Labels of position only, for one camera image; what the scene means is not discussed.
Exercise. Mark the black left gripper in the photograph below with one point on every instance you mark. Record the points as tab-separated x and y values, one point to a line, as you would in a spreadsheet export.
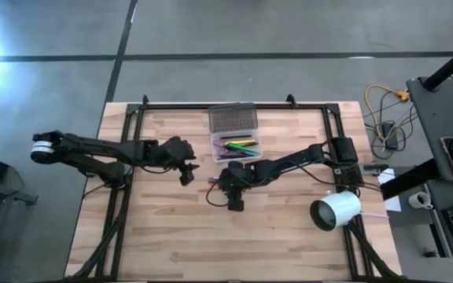
175	151

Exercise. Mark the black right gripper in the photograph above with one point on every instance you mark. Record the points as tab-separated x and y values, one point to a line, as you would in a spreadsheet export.
232	177

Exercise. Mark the orange pencil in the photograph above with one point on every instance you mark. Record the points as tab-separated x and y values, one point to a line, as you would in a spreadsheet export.
205	190

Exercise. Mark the light purple pen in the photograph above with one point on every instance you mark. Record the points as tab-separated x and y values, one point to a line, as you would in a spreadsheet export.
213	180

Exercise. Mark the green marker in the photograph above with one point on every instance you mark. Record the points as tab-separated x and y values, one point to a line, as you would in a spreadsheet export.
244	149

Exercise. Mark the black pen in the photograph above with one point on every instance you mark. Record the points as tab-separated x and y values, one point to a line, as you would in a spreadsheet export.
234	137

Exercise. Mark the yellow highlighter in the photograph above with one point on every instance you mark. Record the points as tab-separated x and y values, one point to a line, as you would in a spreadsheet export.
240	142

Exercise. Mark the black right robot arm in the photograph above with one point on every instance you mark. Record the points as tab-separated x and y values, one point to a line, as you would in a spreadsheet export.
297	159

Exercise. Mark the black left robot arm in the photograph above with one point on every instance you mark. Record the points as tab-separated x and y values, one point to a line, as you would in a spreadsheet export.
93	151

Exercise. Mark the clear plastic supply box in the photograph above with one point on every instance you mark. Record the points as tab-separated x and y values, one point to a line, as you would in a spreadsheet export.
256	157

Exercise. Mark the black table clamp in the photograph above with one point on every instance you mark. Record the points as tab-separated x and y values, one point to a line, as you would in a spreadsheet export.
290	99
144	99

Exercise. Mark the white paper sheet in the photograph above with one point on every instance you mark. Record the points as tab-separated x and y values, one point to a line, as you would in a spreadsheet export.
392	204

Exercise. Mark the white mug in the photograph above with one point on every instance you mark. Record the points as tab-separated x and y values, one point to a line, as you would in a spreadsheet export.
420	200

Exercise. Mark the grey side cart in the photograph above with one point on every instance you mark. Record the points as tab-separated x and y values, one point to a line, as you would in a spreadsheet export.
439	114

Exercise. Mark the black slanted pole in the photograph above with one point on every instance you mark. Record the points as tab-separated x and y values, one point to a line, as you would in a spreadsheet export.
450	65

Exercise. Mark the black aluminium table frame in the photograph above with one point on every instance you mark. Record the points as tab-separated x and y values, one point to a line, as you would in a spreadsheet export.
230	106

